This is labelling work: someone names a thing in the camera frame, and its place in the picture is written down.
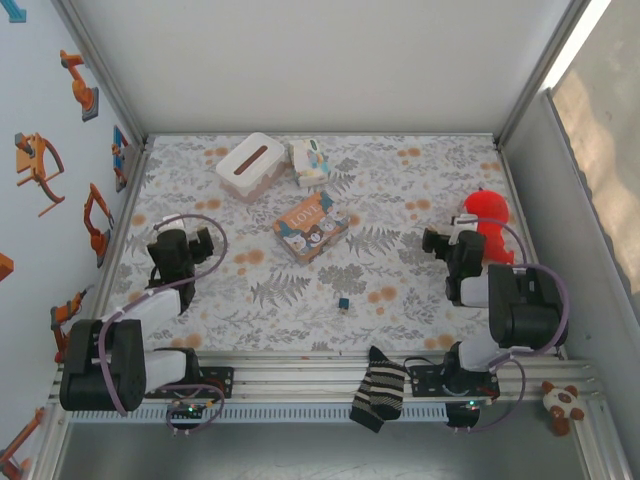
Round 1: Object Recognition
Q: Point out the bear print tin box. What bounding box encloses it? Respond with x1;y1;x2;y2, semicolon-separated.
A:
273;191;350;265

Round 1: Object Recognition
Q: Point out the red plush toy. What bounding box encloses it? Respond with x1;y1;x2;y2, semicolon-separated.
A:
462;187;516;266

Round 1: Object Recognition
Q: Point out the white tissue box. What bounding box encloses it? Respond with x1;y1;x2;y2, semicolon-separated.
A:
215;131;287;205

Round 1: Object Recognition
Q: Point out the floral tablecloth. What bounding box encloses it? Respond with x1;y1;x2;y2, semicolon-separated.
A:
97;133;556;354

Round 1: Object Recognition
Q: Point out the small circuit board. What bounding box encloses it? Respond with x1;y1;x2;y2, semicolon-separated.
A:
447;398;494;414
167;399;217;417

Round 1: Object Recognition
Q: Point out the black white striped sock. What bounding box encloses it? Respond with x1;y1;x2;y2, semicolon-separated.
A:
348;345;407;434

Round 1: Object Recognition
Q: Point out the printed tissue pack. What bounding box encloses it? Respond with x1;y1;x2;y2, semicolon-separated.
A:
288;138;332;190

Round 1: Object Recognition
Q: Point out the orange claw gripper sticker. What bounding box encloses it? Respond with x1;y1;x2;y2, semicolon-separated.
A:
13;132;67;218

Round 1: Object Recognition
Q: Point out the small brown white plush bear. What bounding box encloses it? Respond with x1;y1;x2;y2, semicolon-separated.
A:
541;380;586;437

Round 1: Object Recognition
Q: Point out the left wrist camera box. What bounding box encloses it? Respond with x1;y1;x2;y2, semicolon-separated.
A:
153;213;187;234

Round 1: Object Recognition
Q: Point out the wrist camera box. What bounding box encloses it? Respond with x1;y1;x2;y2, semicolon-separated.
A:
451;212;481;234
153;213;187;234

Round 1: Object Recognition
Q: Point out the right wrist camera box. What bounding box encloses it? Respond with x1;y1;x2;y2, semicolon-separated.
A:
451;212;481;234

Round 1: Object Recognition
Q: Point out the aluminium side rail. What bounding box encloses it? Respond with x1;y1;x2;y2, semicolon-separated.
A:
74;137;151;361
492;134;569;361

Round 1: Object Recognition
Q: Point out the blue orange wall sticker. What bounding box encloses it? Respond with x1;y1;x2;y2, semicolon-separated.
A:
110;124;131;194

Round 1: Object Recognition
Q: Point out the aluminium rail beam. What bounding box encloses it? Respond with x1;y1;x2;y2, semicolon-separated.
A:
47;349;606;405

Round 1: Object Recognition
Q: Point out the grey slotted cable duct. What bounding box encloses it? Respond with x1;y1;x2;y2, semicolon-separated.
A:
67;403;449;424

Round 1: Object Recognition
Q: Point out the aluminium frame post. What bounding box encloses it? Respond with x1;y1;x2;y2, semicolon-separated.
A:
52;0;150;146
498;0;595;146

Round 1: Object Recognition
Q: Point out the blue machine wall sticker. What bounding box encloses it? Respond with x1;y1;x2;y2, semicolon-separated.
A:
0;0;29;25

